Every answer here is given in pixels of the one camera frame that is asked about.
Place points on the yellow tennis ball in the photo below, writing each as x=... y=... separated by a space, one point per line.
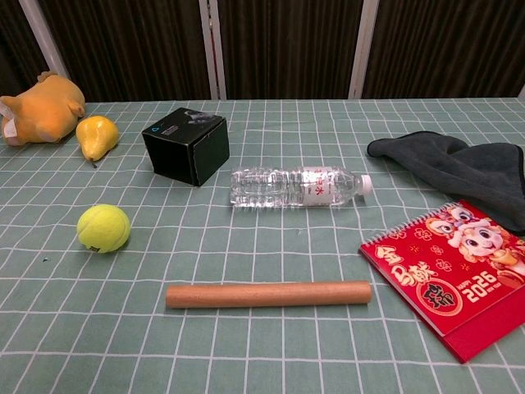
x=102 y=227

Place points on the black cardboard box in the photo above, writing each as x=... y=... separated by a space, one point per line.
x=176 y=152

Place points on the green checkered tablecloth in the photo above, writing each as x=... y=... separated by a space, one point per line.
x=262 y=349

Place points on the clear plastic water bottle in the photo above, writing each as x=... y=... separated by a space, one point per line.
x=287 y=189

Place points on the wooden rolling pin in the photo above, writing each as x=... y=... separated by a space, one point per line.
x=266 y=294

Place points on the dark pleated curtain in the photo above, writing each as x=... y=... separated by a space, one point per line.
x=287 y=41

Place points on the yellow pear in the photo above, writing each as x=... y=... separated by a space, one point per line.
x=96 y=135

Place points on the red 2026 desk calendar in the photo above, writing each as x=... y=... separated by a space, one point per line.
x=430 y=287

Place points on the dark grey towel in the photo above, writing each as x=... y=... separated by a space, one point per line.
x=471 y=168

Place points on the orange plush toy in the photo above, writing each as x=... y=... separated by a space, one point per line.
x=41 y=111

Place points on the white frame post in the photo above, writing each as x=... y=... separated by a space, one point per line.
x=363 y=49
x=41 y=37
x=215 y=61

